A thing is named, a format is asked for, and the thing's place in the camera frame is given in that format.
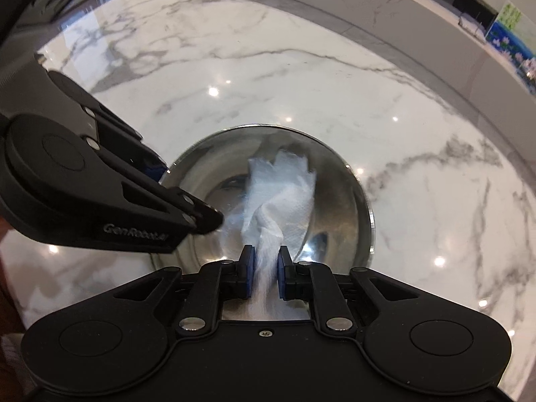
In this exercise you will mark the stainless steel bowl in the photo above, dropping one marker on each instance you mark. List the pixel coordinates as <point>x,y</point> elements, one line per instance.
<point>335,201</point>

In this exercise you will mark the white paper towel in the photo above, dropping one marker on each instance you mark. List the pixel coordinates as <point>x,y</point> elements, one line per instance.
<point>280,201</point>

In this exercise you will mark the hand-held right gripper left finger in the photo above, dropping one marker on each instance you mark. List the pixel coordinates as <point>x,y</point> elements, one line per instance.
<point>250,270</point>

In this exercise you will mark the lotus pond painting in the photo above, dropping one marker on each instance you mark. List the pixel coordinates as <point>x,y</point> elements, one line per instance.
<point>513,37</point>

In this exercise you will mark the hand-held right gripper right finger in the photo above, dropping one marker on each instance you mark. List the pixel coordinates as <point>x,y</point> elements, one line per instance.
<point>282,274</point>

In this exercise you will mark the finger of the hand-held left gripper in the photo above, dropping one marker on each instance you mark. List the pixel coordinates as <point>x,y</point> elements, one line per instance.
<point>188,213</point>
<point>117,142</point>

